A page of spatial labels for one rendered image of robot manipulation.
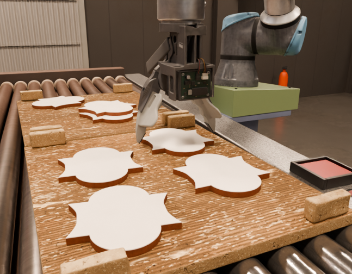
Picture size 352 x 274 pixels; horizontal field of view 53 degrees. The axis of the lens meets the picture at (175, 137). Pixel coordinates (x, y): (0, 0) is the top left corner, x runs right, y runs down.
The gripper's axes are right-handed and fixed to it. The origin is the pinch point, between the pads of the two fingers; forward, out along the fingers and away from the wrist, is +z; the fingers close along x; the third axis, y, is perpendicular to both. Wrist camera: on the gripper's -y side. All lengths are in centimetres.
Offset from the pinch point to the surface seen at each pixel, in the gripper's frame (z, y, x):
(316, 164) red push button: 1.8, 17.4, 17.2
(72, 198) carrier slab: 0.9, 13.9, -20.9
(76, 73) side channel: 2, -98, -1
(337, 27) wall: -2, -356, 436
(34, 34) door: -1, -351, -1
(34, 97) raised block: 1, -50, -21
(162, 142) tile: 0.2, 1.2, -3.1
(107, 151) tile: 0.2, 1.7, -13.1
